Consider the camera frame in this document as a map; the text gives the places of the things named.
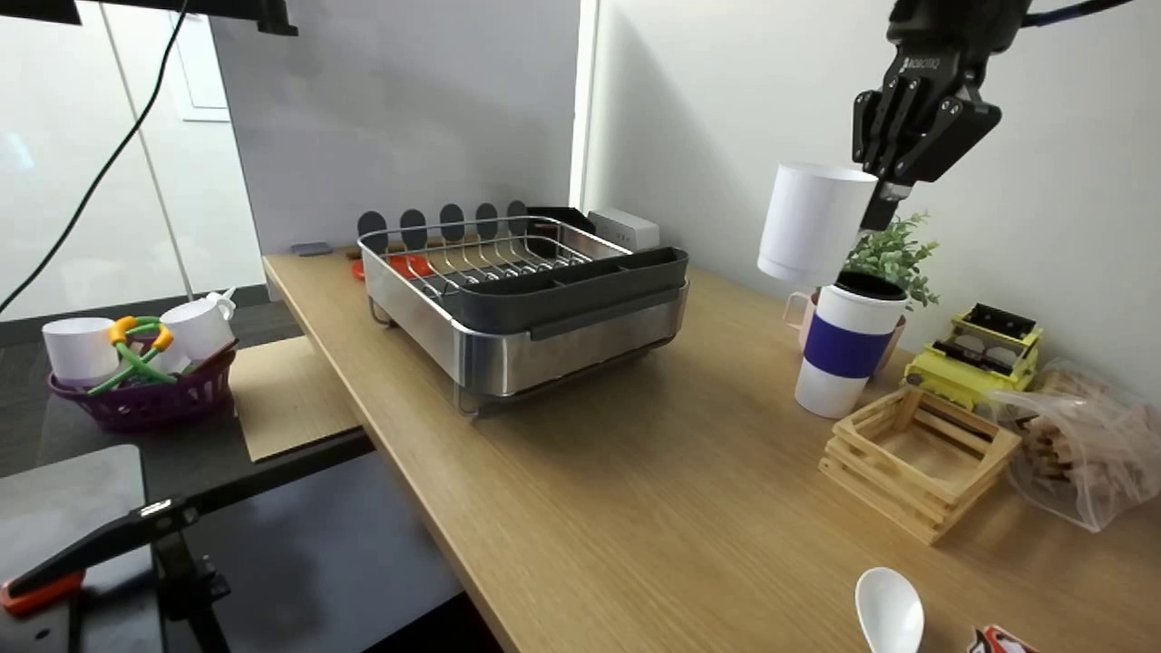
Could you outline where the small red white packet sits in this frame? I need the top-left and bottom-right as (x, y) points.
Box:
(964, 625), (1035, 653)

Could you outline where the white blue tumbler cup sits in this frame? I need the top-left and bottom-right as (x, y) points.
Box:
(793, 271), (906, 416)

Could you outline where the white cup in basket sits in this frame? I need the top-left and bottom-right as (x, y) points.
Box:
(38, 316), (117, 386)

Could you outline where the purple plastic basket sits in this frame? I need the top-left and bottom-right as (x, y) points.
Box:
(46, 347), (236, 431)

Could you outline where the cardboard sheet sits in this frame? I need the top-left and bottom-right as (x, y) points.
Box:
(227, 339), (360, 460)

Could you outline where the green yellow toy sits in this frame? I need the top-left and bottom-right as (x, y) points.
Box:
(89, 316), (173, 397)

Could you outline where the white pitcher in basket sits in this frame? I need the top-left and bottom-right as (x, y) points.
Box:
(158, 292), (236, 375)

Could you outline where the white electronics box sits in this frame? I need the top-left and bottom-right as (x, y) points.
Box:
(586, 207), (659, 249)

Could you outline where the white ceramic mug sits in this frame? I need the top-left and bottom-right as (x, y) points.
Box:
(756, 162), (873, 288)

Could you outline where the white ceramic spoon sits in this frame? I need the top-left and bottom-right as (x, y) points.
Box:
(852, 567), (924, 653)

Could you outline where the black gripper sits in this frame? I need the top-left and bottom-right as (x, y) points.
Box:
(852, 0), (1030, 233)

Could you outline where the steel dish rack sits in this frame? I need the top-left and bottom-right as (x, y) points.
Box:
(354, 203), (685, 411)

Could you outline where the small wooden crate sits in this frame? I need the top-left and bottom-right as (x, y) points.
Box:
(821, 389), (1019, 544)

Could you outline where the yellow toy vehicle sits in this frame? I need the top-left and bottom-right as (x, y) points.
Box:
(902, 305), (1040, 411)

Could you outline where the clear plastic bag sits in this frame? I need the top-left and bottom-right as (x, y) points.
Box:
(990, 362), (1161, 532)

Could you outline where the green artificial plant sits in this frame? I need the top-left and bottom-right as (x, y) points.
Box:
(845, 213), (936, 308)

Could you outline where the black hanging cable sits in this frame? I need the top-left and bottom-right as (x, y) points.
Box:
(0, 0), (197, 316)

